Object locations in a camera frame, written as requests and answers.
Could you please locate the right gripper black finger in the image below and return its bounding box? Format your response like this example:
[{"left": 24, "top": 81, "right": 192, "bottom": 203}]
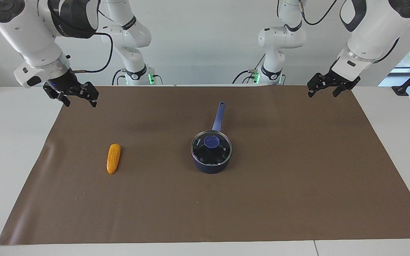
[
  {"left": 43, "top": 84, "right": 71, "bottom": 107},
  {"left": 80, "top": 82, "right": 99, "bottom": 108}
]

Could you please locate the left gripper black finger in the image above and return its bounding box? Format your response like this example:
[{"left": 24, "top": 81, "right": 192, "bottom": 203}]
[
  {"left": 307, "top": 73, "right": 330, "bottom": 98},
  {"left": 332, "top": 82, "right": 351, "bottom": 97}
]

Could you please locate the yellow toy corn cob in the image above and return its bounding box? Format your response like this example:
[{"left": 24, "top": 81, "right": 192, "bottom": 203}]
[{"left": 106, "top": 143, "right": 121, "bottom": 175}]

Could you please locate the glass lid with blue knob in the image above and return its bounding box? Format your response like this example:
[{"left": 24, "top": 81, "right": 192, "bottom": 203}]
[{"left": 191, "top": 130, "right": 232, "bottom": 167}]

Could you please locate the brown paper table mat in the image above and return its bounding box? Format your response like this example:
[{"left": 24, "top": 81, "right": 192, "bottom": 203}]
[{"left": 0, "top": 85, "right": 410, "bottom": 246}]

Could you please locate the black right base cable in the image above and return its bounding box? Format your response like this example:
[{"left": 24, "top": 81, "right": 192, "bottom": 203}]
[{"left": 112, "top": 69, "right": 127, "bottom": 86}]

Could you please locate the black base cable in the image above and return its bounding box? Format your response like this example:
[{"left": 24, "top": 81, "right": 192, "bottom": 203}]
[
  {"left": 112, "top": 69, "right": 127, "bottom": 86},
  {"left": 232, "top": 69, "right": 261, "bottom": 85}
]

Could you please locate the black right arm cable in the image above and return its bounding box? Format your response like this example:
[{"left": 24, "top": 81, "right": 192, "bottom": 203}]
[{"left": 70, "top": 32, "right": 114, "bottom": 74}]

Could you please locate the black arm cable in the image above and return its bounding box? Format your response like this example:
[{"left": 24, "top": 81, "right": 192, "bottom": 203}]
[
  {"left": 298, "top": 0, "right": 400, "bottom": 64},
  {"left": 70, "top": 32, "right": 114, "bottom": 74}
]

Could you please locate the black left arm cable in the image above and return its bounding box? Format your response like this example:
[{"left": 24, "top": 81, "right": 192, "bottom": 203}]
[{"left": 298, "top": 0, "right": 400, "bottom": 64}]

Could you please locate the black left base cable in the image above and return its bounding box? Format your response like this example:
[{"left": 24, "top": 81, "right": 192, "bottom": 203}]
[{"left": 232, "top": 69, "right": 261, "bottom": 85}]

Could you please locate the dark blue saucepan with handle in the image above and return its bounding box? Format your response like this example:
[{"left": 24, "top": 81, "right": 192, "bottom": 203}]
[{"left": 191, "top": 102, "right": 233, "bottom": 174}]

